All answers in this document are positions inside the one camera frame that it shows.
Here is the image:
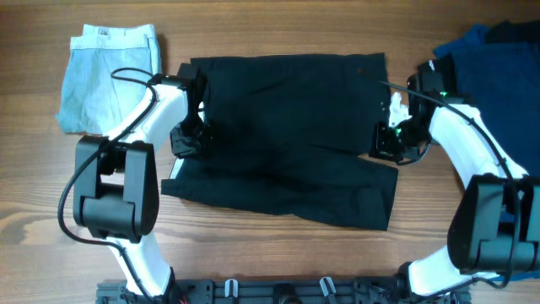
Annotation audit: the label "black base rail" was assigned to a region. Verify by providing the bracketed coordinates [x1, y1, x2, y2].
[95, 276, 472, 304]

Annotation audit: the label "folded light blue shorts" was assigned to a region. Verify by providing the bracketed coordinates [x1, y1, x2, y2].
[56, 24, 162, 134]

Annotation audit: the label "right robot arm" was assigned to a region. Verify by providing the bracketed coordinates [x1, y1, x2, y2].
[370, 72, 539, 303]

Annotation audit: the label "black shorts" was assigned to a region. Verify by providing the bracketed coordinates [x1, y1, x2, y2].
[161, 53, 398, 231]

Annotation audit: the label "blue t-shirt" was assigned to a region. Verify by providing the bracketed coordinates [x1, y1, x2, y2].
[433, 24, 540, 282]

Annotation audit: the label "right black cable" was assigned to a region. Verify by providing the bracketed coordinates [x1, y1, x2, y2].
[358, 67, 522, 290]

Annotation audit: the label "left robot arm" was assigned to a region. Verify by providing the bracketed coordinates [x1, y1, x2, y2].
[57, 63, 213, 303]

